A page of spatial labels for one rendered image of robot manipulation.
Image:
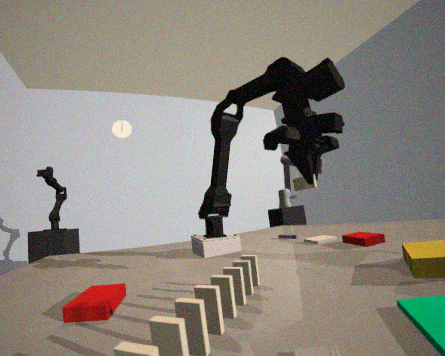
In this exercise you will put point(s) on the yellow rectangular block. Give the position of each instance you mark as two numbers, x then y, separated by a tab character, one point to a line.
425	259

